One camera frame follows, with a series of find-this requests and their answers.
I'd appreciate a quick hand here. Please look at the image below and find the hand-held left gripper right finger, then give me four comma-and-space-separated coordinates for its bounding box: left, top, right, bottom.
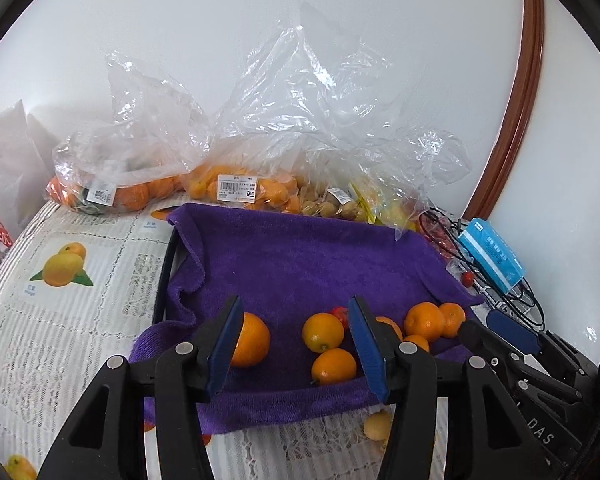
347, 296, 556, 480

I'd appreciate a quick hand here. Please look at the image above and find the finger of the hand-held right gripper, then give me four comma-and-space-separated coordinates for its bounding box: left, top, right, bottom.
459, 319, 585, 405
486, 310, 600, 387

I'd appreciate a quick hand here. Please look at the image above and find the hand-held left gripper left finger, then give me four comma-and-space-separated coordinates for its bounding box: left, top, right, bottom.
37, 295, 244, 480

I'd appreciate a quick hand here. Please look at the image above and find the large orange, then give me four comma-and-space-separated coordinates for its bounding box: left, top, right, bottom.
229, 312, 271, 368

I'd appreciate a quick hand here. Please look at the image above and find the oval orange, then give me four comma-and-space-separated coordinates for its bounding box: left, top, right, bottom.
375, 316, 404, 343

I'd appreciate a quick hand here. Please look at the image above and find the black tray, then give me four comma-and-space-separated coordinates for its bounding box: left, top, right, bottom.
152, 230, 181, 321

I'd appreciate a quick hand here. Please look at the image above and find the small yellow fruit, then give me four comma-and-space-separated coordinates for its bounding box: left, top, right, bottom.
363, 409, 394, 442

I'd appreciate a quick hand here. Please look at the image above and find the blue tissue pack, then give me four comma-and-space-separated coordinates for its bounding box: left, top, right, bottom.
457, 217, 527, 293

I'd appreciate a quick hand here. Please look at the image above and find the purple towel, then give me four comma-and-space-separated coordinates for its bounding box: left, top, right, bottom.
127, 203, 486, 435

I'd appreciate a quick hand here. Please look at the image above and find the clear bag of tomatoes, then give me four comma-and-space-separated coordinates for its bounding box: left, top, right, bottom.
417, 210, 461, 261

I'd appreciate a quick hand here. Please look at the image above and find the clear bag of yellow fruit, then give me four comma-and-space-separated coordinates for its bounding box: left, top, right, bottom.
350, 125, 473, 241

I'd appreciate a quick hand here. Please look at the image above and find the clear bag of physalis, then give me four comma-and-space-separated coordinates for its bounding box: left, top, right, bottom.
300, 180, 376, 223

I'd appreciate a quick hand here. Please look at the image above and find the clear bag of kumquats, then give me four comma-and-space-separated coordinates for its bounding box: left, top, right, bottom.
180, 5, 396, 216

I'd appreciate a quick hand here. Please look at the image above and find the clear bag of oranges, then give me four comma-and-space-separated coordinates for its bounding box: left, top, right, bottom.
47, 50, 211, 216

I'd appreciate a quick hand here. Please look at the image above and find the white plastic bag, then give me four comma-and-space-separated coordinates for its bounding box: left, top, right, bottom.
0, 100, 56, 241

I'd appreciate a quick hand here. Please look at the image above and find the black wire basket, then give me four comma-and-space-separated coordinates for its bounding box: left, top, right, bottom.
420, 205, 546, 331

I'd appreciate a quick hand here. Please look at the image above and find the brown wooden door frame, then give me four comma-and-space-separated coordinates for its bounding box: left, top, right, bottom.
462, 0, 546, 221

